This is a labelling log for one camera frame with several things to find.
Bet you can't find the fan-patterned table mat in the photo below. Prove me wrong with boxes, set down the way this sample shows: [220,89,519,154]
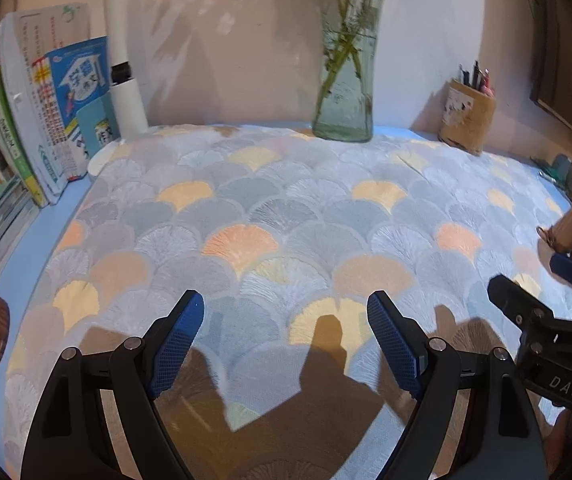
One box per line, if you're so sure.
[3,124,572,480]

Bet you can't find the beige pen holder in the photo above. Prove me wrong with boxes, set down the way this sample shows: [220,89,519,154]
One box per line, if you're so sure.
[438,79,497,156]

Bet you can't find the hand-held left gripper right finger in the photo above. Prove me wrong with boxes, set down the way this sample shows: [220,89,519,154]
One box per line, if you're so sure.
[367,290,549,480]

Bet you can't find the bunch of pens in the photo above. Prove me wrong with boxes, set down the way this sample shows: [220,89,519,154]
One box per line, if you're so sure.
[458,60,496,97]

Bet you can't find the row of books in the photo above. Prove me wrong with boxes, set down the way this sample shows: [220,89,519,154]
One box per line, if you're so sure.
[0,2,119,266]

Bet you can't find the green box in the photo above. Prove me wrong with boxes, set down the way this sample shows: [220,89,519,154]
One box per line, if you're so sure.
[531,154,572,197]

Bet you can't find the beige handbag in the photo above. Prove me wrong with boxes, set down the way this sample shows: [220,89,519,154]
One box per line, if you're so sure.
[537,185,572,254]

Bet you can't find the glass vase with green stems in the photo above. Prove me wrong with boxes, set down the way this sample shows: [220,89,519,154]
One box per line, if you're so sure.
[312,0,397,144]

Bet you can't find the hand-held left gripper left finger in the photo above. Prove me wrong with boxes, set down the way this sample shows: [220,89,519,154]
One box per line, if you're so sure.
[20,290,205,480]

